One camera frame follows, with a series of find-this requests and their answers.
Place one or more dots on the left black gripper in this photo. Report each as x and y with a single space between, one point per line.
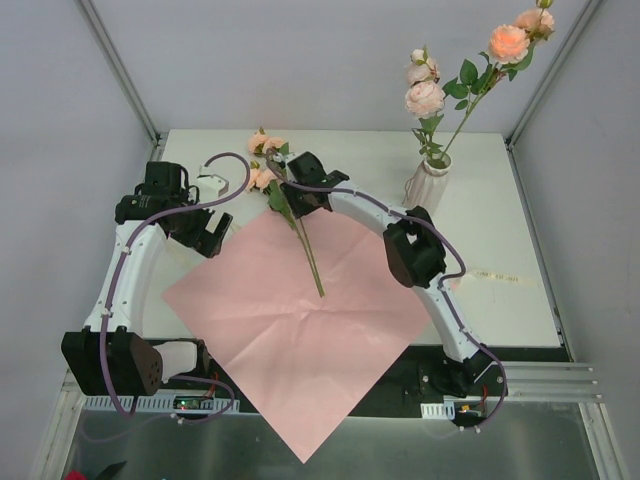
201 228

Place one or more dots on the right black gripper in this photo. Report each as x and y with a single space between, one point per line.
298 187

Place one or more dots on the pink flowers with green leaves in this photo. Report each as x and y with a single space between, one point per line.
263 179

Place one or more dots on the pink paper wrapping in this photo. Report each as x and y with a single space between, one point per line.
303 340

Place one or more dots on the single pink rose stem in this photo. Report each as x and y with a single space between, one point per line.
510 50

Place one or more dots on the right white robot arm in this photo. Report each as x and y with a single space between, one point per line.
415 253

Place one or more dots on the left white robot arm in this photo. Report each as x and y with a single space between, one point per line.
109 353

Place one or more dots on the white ribbed ceramic vase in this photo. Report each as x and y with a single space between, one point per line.
427 186

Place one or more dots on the red object at bottom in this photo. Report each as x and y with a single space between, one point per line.
75 475

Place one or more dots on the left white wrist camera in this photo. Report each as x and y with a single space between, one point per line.
211 183

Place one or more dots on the left white cable duct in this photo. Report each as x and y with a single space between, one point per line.
166 403

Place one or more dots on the white cable duct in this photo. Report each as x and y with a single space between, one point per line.
166 403
450 410

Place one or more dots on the right aluminium frame post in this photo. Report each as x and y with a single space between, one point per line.
552 72

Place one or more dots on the aluminium frame post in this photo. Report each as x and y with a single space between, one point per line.
552 72
106 45

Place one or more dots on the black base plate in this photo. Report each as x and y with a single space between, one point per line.
421 374

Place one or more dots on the left aluminium frame post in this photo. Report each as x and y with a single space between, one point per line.
106 45

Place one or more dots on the right white cable duct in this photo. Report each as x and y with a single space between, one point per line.
450 410

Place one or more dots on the aluminium front rail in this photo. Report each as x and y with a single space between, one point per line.
536 381

